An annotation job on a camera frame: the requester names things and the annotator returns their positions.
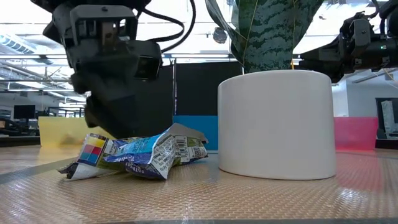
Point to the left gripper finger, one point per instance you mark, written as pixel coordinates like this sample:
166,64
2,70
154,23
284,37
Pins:
115,115

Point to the black panel with white sheet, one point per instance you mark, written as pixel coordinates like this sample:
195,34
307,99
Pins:
388,118

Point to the green snake plant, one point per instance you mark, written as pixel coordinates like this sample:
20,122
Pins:
267,37

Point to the black backdrop panel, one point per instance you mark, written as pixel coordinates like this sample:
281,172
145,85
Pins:
192,90

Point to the blue plastic bin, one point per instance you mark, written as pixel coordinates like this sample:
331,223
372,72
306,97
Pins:
213,127

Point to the dark round ceiling fixture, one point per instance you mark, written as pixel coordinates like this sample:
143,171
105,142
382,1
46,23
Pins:
219,35

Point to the white plant pot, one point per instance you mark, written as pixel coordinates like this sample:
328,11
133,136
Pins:
276,124

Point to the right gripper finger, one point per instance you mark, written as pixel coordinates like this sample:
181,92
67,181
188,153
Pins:
302,62

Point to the black background monitor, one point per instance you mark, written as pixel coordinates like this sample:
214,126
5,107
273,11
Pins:
24,111

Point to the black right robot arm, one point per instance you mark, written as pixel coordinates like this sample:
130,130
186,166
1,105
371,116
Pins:
388,46

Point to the yellow plastic bin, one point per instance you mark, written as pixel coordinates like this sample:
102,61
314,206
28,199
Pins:
59,130

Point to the silicone baking mat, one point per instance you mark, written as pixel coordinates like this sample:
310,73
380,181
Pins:
217,199

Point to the red plastic bin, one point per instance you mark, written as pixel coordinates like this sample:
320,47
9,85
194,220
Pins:
356,133

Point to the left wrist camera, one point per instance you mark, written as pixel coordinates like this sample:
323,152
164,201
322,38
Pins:
147,67

